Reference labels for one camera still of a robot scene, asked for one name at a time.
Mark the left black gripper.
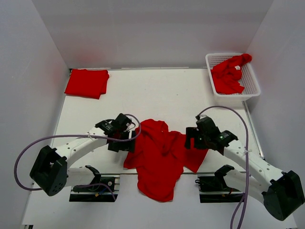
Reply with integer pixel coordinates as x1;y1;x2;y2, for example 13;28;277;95
108;130;137;153

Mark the red t shirt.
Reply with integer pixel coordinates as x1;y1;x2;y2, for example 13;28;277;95
64;69;110;99
123;119;208;202
211;53;252;94

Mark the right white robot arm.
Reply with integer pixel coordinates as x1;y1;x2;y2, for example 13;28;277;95
185;116;305;221

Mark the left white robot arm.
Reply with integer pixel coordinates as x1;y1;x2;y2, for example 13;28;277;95
30;113;141;197

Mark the crumpled red t shirt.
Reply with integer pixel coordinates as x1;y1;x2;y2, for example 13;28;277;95
211;53;252;94

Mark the folded red t shirt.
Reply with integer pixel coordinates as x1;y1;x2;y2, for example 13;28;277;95
64;69;110;99

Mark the white plastic basket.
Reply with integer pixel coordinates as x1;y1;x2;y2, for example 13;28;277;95
205;53;261;104

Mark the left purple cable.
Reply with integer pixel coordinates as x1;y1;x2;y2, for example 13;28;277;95
13;114;142;191

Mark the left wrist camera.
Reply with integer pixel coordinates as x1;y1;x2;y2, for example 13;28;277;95
124;122;135;132

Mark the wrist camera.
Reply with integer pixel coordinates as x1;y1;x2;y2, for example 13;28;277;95
124;122;135;132
195;114;211;124

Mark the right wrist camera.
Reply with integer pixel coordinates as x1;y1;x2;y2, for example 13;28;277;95
195;114;211;124

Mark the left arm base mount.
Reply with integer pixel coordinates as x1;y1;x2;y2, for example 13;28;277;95
69;175;120;203

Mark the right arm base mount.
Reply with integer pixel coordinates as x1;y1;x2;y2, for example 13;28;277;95
195;175;243;203

